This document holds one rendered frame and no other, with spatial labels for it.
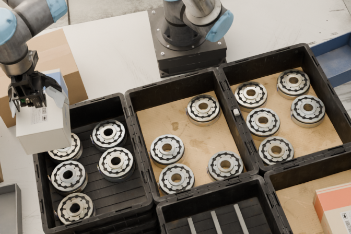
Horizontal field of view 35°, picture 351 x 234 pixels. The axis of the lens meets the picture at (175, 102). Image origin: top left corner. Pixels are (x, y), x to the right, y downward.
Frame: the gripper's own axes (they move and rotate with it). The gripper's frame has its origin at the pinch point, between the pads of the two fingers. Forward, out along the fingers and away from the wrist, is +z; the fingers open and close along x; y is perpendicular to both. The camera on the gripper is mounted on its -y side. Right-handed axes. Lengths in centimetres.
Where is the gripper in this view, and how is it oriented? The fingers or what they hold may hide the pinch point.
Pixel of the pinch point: (41, 106)
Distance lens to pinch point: 153.6
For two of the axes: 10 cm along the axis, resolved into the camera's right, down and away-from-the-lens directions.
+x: 9.8, -1.9, 0.3
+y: 1.7, 7.9, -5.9
